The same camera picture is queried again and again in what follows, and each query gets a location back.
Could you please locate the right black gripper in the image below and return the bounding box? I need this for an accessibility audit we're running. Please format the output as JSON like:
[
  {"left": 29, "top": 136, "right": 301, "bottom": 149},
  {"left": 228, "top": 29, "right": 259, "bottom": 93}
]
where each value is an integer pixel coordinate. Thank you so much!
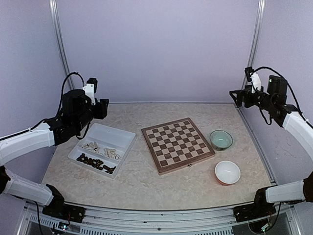
[{"left": 230, "top": 84, "right": 276, "bottom": 111}]

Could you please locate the wooden chess board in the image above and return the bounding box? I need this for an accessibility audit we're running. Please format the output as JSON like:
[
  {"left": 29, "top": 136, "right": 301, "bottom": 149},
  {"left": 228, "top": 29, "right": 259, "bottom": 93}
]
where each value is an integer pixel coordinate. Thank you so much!
[{"left": 141, "top": 117, "right": 215, "bottom": 175}]

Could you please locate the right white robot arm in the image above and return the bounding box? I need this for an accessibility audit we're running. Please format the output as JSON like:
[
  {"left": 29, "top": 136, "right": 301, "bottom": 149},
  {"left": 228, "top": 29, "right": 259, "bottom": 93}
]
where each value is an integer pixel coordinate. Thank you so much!
[{"left": 229, "top": 73, "right": 313, "bottom": 217}]

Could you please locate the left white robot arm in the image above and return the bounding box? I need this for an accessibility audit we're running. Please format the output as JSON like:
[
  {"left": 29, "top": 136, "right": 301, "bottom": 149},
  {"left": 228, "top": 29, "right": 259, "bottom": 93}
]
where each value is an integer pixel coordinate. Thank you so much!
[{"left": 0, "top": 89, "right": 109, "bottom": 218}]

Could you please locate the pile of white chess pieces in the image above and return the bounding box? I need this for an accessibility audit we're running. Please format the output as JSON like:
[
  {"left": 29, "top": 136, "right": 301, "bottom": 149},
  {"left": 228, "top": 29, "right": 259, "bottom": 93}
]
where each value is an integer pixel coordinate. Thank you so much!
[{"left": 80, "top": 141, "right": 121, "bottom": 161}]

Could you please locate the pile of dark chess pieces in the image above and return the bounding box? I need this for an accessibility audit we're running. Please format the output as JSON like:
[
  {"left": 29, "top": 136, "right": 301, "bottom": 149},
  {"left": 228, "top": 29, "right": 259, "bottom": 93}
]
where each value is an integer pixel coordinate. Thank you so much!
[{"left": 76, "top": 153, "right": 116, "bottom": 174}]

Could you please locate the white divided plastic tray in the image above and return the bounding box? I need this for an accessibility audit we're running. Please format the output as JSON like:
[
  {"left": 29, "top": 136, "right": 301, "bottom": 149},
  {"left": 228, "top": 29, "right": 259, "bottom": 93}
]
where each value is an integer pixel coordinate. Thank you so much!
[{"left": 68, "top": 123, "right": 136, "bottom": 179}]

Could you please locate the clear glass bowl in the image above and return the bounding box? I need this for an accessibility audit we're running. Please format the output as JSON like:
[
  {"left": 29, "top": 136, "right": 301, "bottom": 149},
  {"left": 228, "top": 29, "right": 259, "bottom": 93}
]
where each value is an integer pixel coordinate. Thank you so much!
[{"left": 209, "top": 130, "right": 233, "bottom": 151}]

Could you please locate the white orange ceramic bowl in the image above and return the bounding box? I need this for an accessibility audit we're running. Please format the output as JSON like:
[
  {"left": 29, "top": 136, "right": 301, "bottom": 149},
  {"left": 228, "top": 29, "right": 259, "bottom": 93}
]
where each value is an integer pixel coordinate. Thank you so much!
[{"left": 214, "top": 161, "right": 241, "bottom": 186}]

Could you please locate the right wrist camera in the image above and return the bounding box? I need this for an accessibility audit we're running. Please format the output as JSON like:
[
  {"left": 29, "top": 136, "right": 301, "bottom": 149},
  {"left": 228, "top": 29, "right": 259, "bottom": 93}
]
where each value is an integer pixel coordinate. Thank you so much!
[{"left": 245, "top": 67, "right": 262, "bottom": 93}]

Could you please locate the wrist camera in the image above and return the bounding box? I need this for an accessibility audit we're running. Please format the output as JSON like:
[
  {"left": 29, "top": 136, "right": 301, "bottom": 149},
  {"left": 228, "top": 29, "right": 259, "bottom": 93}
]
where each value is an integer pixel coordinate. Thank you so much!
[
  {"left": 83, "top": 78, "right": 98, "bottom": 105},
  {"left": 245, "top": 67, "right": 262, "bottom": 93}
]

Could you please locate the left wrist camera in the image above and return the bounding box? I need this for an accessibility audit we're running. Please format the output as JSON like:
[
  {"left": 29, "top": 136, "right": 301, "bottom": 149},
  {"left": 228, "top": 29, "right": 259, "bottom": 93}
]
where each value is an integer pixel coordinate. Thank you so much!
[{"left": 83, "top": 78, "right": 98, "bottom": 105}]

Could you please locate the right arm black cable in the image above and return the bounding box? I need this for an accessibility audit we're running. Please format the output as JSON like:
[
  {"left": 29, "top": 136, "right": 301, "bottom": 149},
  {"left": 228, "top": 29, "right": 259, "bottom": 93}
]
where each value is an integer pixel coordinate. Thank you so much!
[{"left": 254, "top": 66, "right": 309, "bottom": 123}]

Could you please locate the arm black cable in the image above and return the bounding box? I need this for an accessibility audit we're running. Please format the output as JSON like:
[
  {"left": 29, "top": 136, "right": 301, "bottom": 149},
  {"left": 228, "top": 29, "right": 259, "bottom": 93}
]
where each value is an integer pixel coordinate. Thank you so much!
[
  {"left": 254, "top": 66, "right": 309, "bottom": 123},
  {"left": 58, "top": 71, "right": 85, "bottom": 116}
]

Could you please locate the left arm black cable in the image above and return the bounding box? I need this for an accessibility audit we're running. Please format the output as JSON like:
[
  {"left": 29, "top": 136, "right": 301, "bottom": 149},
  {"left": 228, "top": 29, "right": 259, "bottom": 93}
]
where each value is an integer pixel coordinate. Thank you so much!
[{"left": 58, "top": 71, "right": 85, "bottom": 116}]

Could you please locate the right aluminium frame post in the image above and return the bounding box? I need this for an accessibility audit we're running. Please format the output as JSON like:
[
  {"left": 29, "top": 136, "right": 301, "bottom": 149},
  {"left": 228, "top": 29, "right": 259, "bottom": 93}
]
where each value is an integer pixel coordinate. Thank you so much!
[{"left": 241, "top": 0, "right": 267, "bottom": 94}]

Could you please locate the aluminium frame post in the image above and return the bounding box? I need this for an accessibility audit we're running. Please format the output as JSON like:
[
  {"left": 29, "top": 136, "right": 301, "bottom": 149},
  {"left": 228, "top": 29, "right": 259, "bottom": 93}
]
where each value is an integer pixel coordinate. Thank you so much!
[
  {"left": 49, "top": 0, "right": 70, "bottom": 75},
  {"left": 241, "top": 0, "right": 267, "bottom": 94}
]

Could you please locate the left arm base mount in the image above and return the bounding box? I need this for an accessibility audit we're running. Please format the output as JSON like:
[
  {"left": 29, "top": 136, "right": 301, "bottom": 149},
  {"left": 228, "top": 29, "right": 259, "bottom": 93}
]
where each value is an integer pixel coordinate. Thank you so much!
[{"left": 43, "top": 204, "right": 85, "bottom": 223}]

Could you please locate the front aluminium rail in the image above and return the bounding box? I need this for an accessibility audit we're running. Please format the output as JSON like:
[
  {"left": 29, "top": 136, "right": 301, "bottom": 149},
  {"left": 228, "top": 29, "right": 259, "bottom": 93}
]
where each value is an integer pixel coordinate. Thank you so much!
[{"left": 15, "top": 202, "right": 303, "bottom": 235}]

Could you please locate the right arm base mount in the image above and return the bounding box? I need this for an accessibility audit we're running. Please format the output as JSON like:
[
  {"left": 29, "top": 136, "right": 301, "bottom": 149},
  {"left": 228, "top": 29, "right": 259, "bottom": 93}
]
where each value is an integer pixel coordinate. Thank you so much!
[{"left": 233, "top": 203, "right": 276, "bottom": 222}]

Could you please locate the left aluminium frame post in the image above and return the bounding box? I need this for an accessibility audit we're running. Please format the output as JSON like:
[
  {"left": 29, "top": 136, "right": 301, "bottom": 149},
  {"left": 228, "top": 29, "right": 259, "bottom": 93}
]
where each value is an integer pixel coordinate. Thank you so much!
[{"left": 49, "top": 0, "right": 70, "bottom": 75}]

